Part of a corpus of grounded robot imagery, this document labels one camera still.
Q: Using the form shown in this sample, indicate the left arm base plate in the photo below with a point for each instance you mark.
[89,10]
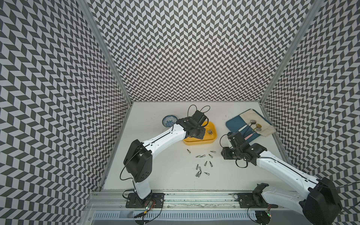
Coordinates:
[134,201]

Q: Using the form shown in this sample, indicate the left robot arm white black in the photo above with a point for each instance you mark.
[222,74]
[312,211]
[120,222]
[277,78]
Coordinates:
[139,158]

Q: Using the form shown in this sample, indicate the aluminium front rail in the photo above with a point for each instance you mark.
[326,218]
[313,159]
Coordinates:
[199,200]

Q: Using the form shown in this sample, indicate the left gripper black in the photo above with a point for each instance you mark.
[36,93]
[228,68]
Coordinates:
[200,136]

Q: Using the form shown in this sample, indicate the blue white patterned bowl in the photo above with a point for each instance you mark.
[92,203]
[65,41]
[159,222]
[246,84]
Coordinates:
[169,120]

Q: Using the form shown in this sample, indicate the beige cloth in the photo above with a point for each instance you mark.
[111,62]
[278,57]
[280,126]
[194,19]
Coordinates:
[267,128]

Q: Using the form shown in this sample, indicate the silver bit cluster lower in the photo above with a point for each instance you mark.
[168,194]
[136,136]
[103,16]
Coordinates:
[199,172]

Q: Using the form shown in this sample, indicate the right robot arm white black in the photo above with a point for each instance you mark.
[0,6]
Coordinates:
[316,199]

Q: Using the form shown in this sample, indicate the white spoon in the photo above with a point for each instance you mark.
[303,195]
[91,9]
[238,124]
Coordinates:
[252,122]

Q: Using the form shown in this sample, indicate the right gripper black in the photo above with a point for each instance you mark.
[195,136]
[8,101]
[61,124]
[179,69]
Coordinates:
[225,155]

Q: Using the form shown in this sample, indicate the pink handled spoon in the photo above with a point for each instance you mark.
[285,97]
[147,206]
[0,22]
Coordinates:
[254,133]

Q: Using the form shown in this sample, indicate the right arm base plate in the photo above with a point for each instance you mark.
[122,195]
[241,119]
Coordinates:
[249,200]

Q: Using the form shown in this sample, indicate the yellow plastic storage box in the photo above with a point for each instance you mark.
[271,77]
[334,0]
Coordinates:
[207,138]

